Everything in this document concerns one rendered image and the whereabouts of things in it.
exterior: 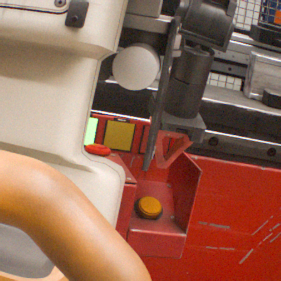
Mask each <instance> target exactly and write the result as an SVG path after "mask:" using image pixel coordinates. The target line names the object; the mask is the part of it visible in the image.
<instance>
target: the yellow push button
mask: <svg viewBox="0 0 281 281"><path fill-rule="evenodd" d="M137 210H138V212H139V214H140V215H142V216H143V217H145V218H150V219H153V218H156V217H158V216H159V214H160V212H161V210H162V205H161V203H160V202H159V201H158V200H157V199H156V198H153V197H150V196H146V197H143V198H141V199H140V200H139V202H138V204H137Z"/></svg>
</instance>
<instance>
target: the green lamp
mask: <svg viewBox="0 0 281 281"><path fill-rule="evenodd" d="M97 120H98V119H93V118H89V121H88V127H87V132H86V136H85V142H84V145H89V144H93V141H94V137H95V130H96V126H97Z"/></svg>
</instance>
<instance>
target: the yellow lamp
mask: <svg viewBox="0 0 281 281"><path fill-rule="evenodd" d="M134 126H135V124H128V123H123V122H115V121H110V120H108V121H107V128H106V131H105V138H104V142H103V145H104V146H107V147H108V148H110V149H119V150H124V151H130V147H131V142H132V136H133V132H134Z"/></svg>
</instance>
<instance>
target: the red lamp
mask: <svg viewBox="0 0 281 281"><path fill-rule="evenodd" d="M149 131H150V126H145V129H144V136H142V143H141V147H140V152H142V153H145V152H146V147H147V141H148V136H149ZM169 138H170V137H166V136H164V138H163V139H162V154H163V156H166V153H167V147H168V143H169Z"/></svg>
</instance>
